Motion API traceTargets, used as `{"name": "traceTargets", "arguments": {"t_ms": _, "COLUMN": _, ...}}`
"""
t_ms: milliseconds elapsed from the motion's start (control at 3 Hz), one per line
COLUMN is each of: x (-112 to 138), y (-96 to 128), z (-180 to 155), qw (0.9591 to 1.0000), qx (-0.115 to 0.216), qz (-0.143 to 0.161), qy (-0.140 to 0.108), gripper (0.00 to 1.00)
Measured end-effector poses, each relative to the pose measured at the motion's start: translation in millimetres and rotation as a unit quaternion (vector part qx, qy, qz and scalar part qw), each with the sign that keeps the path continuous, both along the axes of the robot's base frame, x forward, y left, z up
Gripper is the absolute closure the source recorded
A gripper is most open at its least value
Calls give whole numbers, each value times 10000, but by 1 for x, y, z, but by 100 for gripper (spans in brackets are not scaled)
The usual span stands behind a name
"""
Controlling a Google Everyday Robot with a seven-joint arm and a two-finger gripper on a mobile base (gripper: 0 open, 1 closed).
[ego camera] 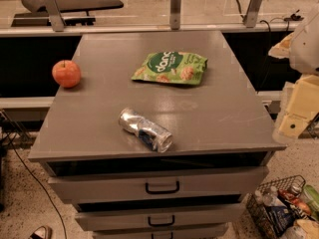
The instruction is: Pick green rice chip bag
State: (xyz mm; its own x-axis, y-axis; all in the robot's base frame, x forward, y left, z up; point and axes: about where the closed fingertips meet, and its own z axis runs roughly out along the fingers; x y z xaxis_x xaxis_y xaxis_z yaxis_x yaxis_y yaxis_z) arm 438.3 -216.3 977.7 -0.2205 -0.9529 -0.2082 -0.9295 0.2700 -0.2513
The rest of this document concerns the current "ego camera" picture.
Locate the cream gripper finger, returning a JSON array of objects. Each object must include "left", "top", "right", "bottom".
[{"left": 272, "top": 75, "right": 319, "bottom": 143}]

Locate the green rice chip bag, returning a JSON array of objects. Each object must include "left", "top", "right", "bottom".
[{"left": 132, "top": 52, "right": 207, "bottom": 86}]

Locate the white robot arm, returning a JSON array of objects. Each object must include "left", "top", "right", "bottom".
[{"left": 268, "top": 4, "right": 319, "bottom": 144}]

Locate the blue snack bag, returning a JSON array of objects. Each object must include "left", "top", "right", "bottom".
[{"left": 265, "top": 206, "right": 295, "bottom": 236}]

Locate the green lidded jar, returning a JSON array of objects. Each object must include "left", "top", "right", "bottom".
[{"left": 301, "top": 184, "right": 319, "bottom": 213}]

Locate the clear plastic water bottle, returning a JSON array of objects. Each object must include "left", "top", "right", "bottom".
[{"left": 262, "top": 186, "right": 284, "bottom": 207}]

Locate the red snack packet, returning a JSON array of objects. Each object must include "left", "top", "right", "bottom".
[{"left": 278, "top": 189, "right": 311, "bottom": 215}]

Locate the crushed silver can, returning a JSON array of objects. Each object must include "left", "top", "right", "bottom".
[{"left": 119, "top": 108, "right": 172, "bottom": 152}]

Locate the grey drawer cabinet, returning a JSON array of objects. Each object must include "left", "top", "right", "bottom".
[{"left": 29, "top": 31, "right": 280, "bottom": 239}]

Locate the red apple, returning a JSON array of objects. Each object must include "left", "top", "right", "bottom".
[{"left": 52, "top": 60, "right": 81, "bottom": 88}]

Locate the black bench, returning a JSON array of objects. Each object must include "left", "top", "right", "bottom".
[{"left": 11, "top": 0, "right": 124, "bottom": 27}]

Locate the shoe tip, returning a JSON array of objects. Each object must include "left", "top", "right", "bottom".
[{"left": 28, "top": 225, "right": 52, "bottom": 239}]

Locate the black cable on rail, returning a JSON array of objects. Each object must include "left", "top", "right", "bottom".
[{"left": 258, "top": 9, "right": 305, "bottom": 35}]

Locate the wire mesh basket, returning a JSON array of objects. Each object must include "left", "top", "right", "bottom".
[{"left": 246, "top": 175, "right": 305, "bottom": 239}]

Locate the right metal bracket post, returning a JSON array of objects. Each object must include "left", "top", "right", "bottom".
[{"left": 243, "top": 0, "right": 263, "bottom": 28}]

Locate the metal bracket post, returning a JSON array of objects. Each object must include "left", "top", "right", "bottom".
[
  {"left": 243, "top": 0, "right": 263, "bottom": 28},
  {"left": 169, "top": 0, "right": 181, "bottom": 30},
  {"left": 43, "top": 0, "right": 65, "bottom": 32}
]

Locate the top drawer black handle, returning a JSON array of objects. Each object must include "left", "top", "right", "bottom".
[{"left": 145, "top": 181, "right": 180, "bottom": 195}]

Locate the drawer black handle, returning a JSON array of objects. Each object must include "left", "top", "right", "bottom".
[
  {"left": 151, "top": 232, "right": 173, "bottom": 239},
  {"left": 145, "top": 181, "right": 180, "bottom": 195},
  {"left": 148, "top": 215, "right": 175, "bottom": 227}
]

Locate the middle metal bracket post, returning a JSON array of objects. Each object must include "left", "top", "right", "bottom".
[{"left": 169, "top": 0, "right": 181, "bottom": 30}]

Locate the bottom drawer black handle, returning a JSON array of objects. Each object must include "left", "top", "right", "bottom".
[{"left": 151, "top": 232, "right": 173, "bottom": 239}]

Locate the middle drawer black handle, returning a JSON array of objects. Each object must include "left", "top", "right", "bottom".
[{"left": 148, "top": 215, "right": 175, "bottom": 227}]

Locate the left metal bracket post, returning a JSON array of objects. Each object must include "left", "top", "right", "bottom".
[{"left": 43, "top": 0, "right": 65, "bottom": 32}]

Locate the black floor cable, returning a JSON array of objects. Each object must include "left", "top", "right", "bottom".
[{"left": 0, "top": 110, "right": 69, "bottom": 239}]

